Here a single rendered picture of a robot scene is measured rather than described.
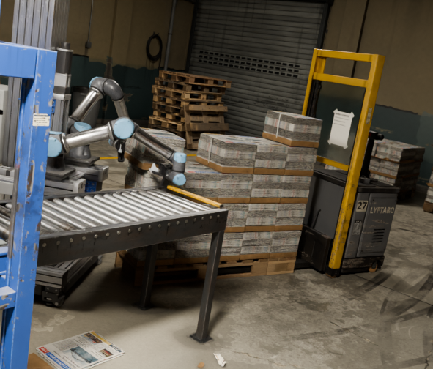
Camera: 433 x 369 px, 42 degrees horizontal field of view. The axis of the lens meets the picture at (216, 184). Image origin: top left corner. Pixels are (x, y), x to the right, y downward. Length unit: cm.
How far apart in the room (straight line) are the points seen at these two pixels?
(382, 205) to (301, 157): 96
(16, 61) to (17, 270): 72
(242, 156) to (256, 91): 780
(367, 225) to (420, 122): 548
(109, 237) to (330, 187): 280
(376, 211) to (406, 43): 586
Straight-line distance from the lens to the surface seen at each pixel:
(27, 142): 200
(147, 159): 376
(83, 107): 411
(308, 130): 446
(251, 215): 433
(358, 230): 493
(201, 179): 398
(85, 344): 324
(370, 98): 458
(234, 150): 408
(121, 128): 329
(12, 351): 226
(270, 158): 429
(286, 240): 462
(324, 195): 507
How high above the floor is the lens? 160
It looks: 12 degrees down
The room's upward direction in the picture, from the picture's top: 9 degrees clockwise
